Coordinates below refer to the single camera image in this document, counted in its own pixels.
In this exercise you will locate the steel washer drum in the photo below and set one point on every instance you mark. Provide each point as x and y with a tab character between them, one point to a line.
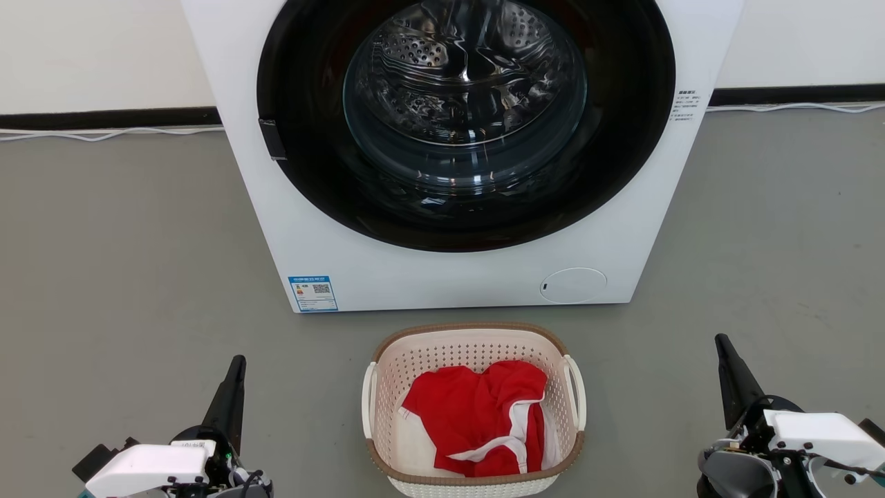
429	48

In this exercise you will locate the red garment with white trim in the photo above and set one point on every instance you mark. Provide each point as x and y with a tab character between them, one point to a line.
470	415

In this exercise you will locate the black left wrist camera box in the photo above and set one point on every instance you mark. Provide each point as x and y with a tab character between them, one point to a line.
93	460

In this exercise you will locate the cream perforated laundry basket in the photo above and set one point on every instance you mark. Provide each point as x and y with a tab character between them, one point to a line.
477	346

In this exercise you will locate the round white filter cover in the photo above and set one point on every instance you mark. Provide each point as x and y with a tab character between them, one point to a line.
573	286

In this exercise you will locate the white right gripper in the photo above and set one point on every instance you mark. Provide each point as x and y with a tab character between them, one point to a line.
816	436

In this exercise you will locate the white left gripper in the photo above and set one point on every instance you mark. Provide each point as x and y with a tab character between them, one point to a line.
148	467

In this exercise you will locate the blue energy label sticker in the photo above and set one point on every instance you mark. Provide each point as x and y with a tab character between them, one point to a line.
312	294

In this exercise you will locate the white front-load washing machine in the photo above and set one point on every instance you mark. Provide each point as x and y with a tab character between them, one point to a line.
415	277

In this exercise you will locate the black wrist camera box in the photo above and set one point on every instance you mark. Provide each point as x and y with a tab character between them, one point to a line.
93	460
874	432

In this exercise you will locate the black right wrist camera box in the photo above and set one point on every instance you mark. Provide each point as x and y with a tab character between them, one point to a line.
874	432

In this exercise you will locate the small printed text sticker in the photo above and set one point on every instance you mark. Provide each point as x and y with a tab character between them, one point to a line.
685	105

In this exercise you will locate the black round washer door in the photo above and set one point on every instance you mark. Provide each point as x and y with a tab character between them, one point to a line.
622	173

